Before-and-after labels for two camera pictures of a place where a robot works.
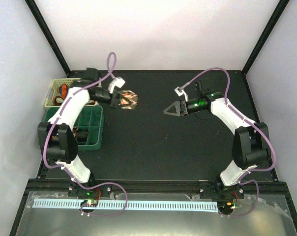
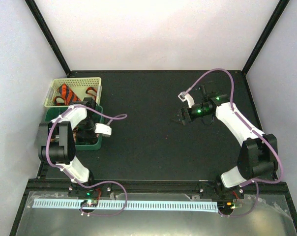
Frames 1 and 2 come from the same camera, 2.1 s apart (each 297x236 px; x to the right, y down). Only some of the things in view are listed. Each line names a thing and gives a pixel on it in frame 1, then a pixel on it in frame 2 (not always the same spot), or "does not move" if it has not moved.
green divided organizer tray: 91,117 does not move
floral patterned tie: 129,100 to 74,132
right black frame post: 270,26 does not move
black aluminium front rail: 60,187 does not move
